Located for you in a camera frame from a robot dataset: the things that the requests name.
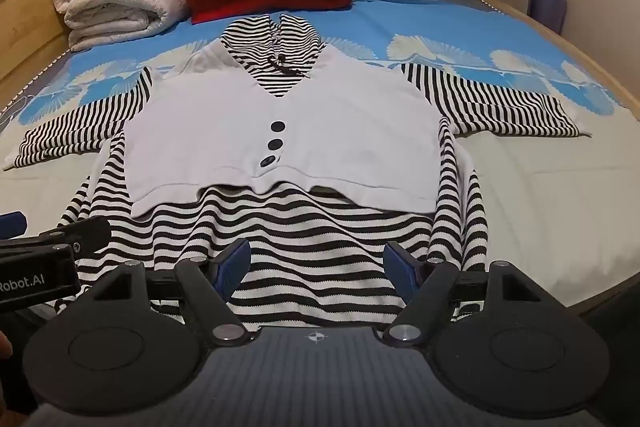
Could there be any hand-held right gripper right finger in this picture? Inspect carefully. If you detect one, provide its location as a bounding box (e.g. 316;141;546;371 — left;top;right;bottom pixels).
382;241;549;348

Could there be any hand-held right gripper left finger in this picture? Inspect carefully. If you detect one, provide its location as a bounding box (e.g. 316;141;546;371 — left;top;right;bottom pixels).
90;238;252;348

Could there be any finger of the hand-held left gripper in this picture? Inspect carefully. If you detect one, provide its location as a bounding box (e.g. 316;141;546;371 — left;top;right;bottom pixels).
0;215;112;258
0;211;27;238

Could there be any striped sweater with white vest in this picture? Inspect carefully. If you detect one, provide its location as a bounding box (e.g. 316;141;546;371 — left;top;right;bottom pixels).
2;13;593;333

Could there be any wooden headboard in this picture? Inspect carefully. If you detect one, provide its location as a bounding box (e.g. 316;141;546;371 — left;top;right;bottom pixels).
0;0;103;82

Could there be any blue floral bed sheet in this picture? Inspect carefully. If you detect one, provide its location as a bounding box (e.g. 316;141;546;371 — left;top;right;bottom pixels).
0;0;640;308

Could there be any purple flat bag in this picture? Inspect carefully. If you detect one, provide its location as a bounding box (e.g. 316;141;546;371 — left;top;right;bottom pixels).
527;0;568;34

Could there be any wooden bed frame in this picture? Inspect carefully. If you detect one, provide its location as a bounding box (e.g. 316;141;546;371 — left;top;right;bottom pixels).
452;0;640;313

